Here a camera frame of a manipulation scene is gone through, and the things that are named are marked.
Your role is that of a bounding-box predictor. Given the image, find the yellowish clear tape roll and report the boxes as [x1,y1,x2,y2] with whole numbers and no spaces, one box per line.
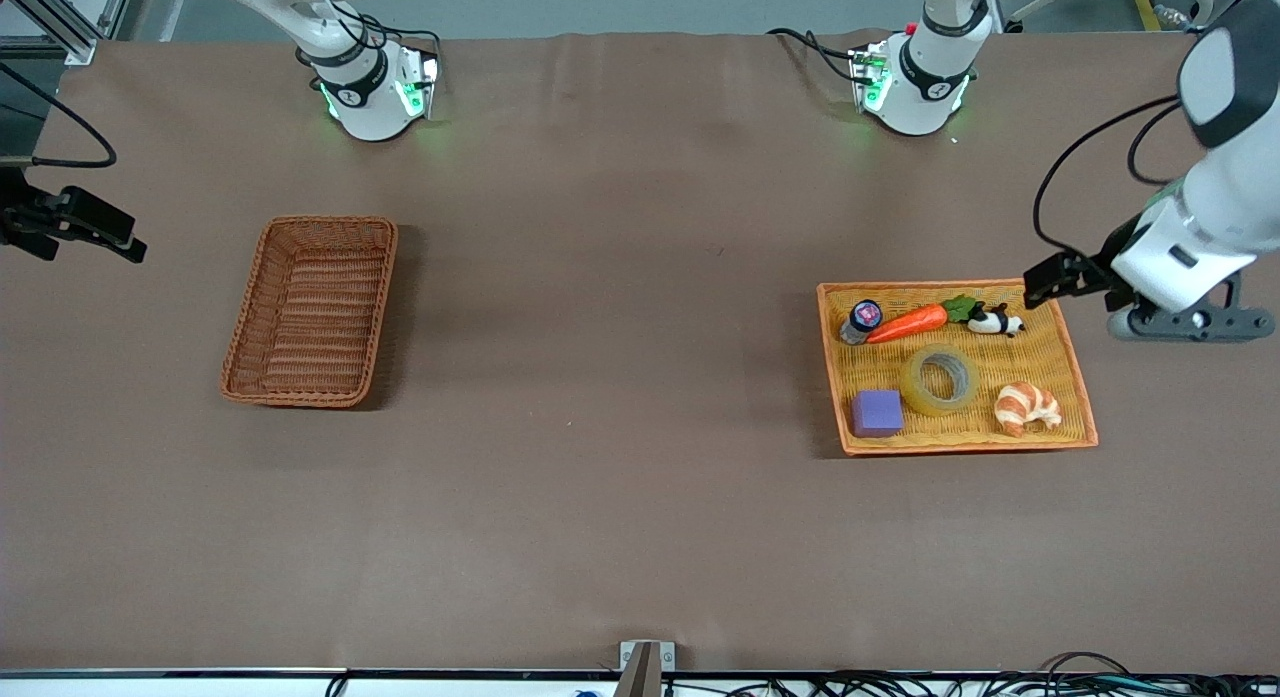
[899,343,983,418]

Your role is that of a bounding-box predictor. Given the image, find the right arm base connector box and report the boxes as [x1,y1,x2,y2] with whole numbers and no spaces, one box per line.
[398,45,441,120]

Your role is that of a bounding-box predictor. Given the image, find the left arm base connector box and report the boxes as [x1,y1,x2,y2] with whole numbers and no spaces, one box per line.
[848,42,893,114]

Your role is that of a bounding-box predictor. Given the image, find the orange wicker basket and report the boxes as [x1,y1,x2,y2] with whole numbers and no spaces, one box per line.
[816,277,1099,457]

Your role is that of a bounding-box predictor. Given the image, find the brown wicker basket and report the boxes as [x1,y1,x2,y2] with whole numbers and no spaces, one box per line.
[220,215,399,410]

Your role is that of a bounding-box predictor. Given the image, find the black white panda toy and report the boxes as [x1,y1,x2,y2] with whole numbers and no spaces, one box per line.
[966,302,1026,338]

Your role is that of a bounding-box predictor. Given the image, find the toy croissant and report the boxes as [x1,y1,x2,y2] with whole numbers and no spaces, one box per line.
[993,381,1063,438]

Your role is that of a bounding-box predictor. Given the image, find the orange toy carrot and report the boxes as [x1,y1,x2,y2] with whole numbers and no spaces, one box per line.
[866,294,986,345]

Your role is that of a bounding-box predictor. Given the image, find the small bottle purple lid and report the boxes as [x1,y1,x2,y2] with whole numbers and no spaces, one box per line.
[839,299,884,347]

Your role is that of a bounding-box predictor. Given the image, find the purple foam cube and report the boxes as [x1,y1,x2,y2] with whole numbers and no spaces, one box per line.
[851,389,905,439]

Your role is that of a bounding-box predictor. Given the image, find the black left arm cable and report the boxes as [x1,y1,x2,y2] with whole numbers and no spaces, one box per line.
[1032,95,1187,261]

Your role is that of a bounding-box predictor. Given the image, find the aluminium frame profile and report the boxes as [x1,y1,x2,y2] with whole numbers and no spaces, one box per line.
[0,0,136,66]

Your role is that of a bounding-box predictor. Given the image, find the black left base cable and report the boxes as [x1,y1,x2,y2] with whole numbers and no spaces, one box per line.
[767,27,866,86]

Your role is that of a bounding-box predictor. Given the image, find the black base cable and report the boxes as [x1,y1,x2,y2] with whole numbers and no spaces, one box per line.
[767,27,866,86]
[295,0,443,78]

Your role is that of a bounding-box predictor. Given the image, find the black right base cable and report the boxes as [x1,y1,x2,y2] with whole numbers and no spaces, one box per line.
[295,0,443,78]

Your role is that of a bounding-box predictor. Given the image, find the black cable bundle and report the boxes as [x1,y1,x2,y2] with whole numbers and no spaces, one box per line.
[660,652,1280,697]

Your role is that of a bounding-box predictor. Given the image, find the metal table edge bracket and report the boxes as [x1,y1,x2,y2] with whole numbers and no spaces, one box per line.
[619,640,676,697]

